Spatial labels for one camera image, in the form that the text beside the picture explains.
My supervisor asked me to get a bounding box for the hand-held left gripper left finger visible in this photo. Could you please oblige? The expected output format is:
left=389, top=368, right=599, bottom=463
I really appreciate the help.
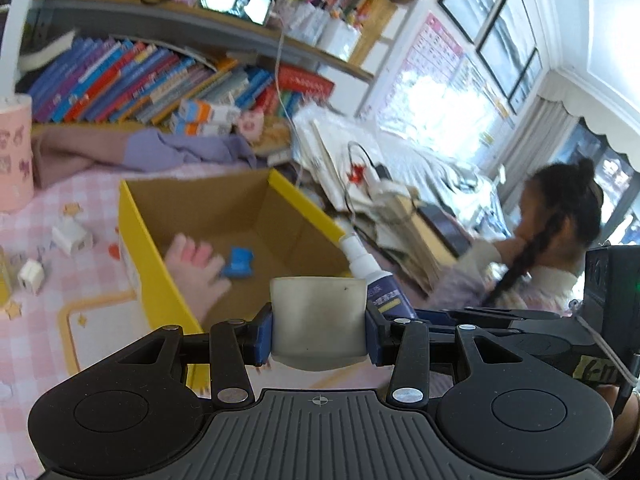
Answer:
left=100, top=304, right=275, bottom=409

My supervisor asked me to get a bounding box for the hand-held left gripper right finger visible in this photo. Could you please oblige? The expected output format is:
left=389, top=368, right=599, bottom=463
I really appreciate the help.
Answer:
left=364, top=304, right=538, bottom=408

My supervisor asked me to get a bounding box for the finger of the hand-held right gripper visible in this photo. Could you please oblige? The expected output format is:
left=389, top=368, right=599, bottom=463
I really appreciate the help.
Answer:
left=415, top=307, right=581, bottom=336

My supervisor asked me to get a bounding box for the white blue spray bottle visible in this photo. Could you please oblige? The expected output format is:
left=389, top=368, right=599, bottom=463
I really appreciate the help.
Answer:
left=337, top=232, right=418, bottom=321

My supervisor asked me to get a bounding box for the small blue stapler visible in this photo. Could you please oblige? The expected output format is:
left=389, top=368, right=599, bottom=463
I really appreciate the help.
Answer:
left=218, top=246, right=255, bottom=279

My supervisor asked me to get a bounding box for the pink knit glove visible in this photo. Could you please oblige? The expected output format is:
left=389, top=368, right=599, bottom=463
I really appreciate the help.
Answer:
left=165, top=234, right=233, bottom=321

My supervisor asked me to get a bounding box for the yellow cardboard box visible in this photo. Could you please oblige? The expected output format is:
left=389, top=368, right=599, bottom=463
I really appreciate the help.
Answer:
left=118, top=169, right=361, bottom=391

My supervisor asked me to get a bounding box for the large white charger plug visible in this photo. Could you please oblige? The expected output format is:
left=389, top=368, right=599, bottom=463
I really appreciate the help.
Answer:
left=52, top=215, right=93, bottom=253

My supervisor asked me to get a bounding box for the small white charger cube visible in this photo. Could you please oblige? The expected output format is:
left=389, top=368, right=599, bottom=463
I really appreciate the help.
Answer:
left=17, top=259, right=46, bottom=295

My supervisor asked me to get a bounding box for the black flat device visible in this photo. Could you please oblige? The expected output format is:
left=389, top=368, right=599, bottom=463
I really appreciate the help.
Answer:
left=419, top=204, right=473, bottom=258

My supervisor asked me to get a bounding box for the white power strip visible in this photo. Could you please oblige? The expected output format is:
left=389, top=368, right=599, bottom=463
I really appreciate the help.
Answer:
left=346, top=141, right=396, bottom=221

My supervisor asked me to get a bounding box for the white curtain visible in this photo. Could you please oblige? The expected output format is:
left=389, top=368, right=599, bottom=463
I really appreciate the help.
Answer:
left=492, top=67, right=640, bottom=211

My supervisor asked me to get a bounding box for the stack of papers and books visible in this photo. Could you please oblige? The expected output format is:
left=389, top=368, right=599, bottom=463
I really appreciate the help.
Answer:
left=292, top=104, right=451, bottom=291

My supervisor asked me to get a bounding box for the pink pig plush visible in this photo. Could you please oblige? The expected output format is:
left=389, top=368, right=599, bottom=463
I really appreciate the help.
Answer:
left=235, top=110, right=266, bottom=141

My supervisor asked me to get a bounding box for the pink purple garment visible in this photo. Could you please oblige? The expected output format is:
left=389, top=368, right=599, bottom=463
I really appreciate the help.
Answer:
left=31, top=125, right=261, bottom=188

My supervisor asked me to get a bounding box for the orange blue white carton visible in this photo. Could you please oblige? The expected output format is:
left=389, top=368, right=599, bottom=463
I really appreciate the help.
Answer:
left=180, top=97, right=241, bottom=123
left=172, top=117, right=233, bottom=137

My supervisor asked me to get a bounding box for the small black framed picture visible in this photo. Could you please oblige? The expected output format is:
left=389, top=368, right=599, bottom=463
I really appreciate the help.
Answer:
left=507, top=49, right=544, bottom=116

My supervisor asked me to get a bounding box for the red flat box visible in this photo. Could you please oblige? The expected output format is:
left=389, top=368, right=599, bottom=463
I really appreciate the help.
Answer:
left=277, top=65, right=335, bottom=98

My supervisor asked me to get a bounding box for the pink alphabet poster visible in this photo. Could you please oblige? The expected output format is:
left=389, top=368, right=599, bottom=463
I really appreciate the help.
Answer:
left=375, top=12, right=471, bottom=136

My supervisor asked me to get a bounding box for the row of large children's books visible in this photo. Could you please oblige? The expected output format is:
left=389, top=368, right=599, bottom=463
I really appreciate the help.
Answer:
left=27, top=37, right=281, bottom=126

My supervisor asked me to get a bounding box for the white desk organizer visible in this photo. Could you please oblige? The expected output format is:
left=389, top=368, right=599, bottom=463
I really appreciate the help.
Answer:
left=320, top=19, right=362, bottom=61

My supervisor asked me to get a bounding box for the pink cylindrical canister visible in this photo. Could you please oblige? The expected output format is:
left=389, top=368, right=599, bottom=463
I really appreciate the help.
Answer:
left=0, top=95, right=34, bottom=212

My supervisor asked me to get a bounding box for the wooden bookshelf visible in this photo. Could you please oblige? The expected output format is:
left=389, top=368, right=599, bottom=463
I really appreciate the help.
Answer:
left=30, top=0, right=416, bottom=81

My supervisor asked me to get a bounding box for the smartphone with lit screen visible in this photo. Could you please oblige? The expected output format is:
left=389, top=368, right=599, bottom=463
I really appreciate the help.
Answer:
left=200, top=0, right=274, bottom=25

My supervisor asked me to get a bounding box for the thick black-cover book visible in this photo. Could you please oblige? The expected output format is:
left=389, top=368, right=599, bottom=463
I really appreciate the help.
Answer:
left=17, top=30, right=76, bottom=71

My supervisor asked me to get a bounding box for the white wall chart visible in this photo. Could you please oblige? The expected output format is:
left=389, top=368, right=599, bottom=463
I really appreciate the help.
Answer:
left=465, top=55, right=516, bottom=128

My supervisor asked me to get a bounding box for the white charging cable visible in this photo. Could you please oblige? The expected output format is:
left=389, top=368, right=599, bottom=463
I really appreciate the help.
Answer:
left=272, top=12, right=306, bottom=196

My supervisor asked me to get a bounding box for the white shelf post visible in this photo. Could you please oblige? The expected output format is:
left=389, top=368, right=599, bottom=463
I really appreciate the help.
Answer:
left=0, top=0, right=38, bottom=101

